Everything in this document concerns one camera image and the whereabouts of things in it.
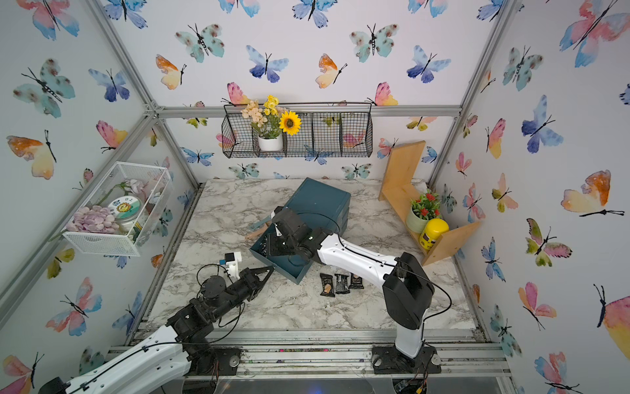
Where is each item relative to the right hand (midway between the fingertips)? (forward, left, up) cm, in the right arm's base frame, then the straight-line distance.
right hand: (265, 244), depth 78 cm
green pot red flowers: (+17, -52, 0) cm, 55 cm away
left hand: (-8, -5, -1) cm, 9 cm away
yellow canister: (+9, -55, -3) cm, 56 cm away
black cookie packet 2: (-4, -20, -18) cm, 27 cm away
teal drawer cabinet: (+14, -17, +3) cm, 22 cm away
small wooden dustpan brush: (+18, +10, -19) cm, 28 cm away
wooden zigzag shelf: (+35, -48, -12) cm, 61 cm away
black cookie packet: (-4, -25, -18) cm, 31 cm away
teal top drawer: (-9, -11, +1) cm, 15 cm away
